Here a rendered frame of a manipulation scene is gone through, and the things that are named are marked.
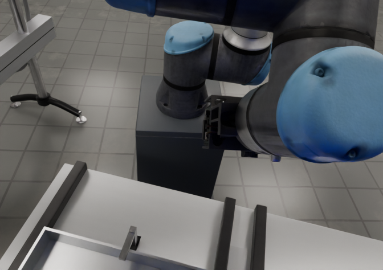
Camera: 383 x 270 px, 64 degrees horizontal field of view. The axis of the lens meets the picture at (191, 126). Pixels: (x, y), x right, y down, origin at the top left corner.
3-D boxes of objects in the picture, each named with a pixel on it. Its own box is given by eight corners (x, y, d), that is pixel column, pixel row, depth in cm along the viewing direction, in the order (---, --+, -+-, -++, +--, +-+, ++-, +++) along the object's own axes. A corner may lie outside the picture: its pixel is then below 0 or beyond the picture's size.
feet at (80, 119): (82, 126, 185) (79, 109, 176) (7, 108, 189) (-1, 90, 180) (88, 117, 191) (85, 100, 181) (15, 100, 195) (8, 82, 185)
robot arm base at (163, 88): (157, 84, 93) (157, 56, 87) (205, 86, 95) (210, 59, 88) (154, 118, 83) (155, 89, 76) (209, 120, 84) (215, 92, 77)
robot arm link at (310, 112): (427, 41, 19) (415, 177, 19) (326, 78, 30) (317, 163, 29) (311, 17, 18) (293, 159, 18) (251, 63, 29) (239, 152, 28)
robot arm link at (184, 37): (166, 58, 86) (168, 12, 77) (213, 65, 86) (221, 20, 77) (158, 83, 78) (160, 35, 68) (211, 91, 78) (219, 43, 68)
